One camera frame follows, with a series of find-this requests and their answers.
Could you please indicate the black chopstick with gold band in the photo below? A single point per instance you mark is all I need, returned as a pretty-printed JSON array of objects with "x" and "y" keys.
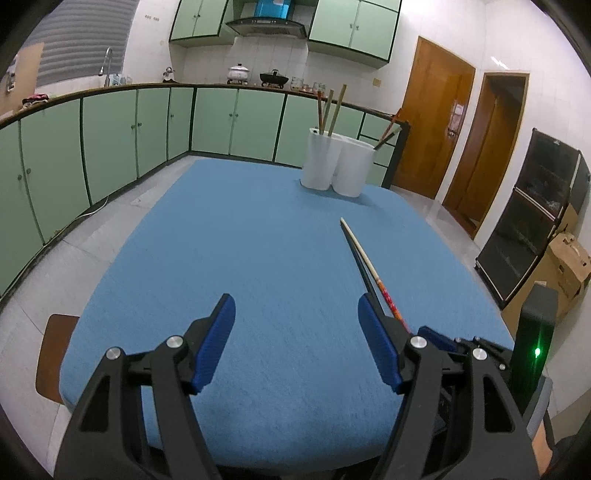
[{"x": 368, "y": 279}]

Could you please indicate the blue tablecloth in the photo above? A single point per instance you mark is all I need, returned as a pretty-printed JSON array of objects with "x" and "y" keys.
[{"x": 254, "y": 254}]

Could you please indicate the small metal kettle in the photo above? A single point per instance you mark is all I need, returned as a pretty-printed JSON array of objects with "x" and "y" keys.
[{"x": 169, "y": 75}]

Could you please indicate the black wok with lid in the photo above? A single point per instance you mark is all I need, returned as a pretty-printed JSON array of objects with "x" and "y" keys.
[{"x": 274, "y": 79}]

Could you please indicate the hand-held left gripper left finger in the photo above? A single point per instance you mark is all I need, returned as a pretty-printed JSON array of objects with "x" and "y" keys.
[{"x": 214, "y": 341}]

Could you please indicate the red cloth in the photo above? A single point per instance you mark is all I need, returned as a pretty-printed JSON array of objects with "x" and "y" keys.
[{"x": 37, "y": 98}]

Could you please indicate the range hood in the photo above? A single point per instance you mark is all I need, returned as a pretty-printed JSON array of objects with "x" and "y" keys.
[{"x": 268, "y": 23}]

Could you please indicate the open wooden door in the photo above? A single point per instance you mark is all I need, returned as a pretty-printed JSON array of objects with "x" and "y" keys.
[{"x": 489, "y": 157}]

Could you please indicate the person's right forearm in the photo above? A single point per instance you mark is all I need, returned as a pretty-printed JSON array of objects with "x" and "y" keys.
[{"x": 541, "y": 447}]

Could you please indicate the cardboard box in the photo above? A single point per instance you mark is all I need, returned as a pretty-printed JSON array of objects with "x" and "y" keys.
[{"x": 563, "y": 267}]

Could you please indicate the black glass-door cabinet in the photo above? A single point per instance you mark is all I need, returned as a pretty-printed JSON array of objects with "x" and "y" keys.
[{"x": 531, "y": 217}]

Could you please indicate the green upper cabinet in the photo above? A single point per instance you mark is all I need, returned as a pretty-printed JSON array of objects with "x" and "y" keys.
[
  {"x": 198, "y": 21},
  {"x": 355, "y": 27}
]

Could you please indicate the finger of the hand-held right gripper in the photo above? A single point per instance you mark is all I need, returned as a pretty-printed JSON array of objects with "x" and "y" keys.
[{"x": 436, "y": 337}]

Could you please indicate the white cooking pot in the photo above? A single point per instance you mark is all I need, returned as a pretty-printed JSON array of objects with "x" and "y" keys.
[{"x": 238, "y": 74}]

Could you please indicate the green lower kitchen cabinets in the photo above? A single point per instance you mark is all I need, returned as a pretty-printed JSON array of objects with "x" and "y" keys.
[{"x": 111, "y": 134}]

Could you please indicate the metal sink faucet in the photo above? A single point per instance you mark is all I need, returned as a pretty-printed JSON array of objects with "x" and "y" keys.
[{"x": 107, "y": 60}]

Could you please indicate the closed wooden door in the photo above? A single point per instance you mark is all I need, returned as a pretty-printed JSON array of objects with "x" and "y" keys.
[{"x": 434, "y": 120}]

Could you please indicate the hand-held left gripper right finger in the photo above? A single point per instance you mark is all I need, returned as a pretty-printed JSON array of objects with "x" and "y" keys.
[{"x": 376, "y": 341}]

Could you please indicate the grey window blinds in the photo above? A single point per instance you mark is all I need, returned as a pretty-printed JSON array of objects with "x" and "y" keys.
[{"x": 87, "y": 41}]

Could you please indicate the white double utensil holder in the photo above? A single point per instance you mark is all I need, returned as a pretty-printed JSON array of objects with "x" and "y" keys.
[{"x": 318, "y": 161}]

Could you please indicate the plain wooden chopstick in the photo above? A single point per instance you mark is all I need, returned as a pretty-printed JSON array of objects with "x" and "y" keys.
[
  {"x": 338, "y": 108},
  {"x": 328, "y": 113}
]

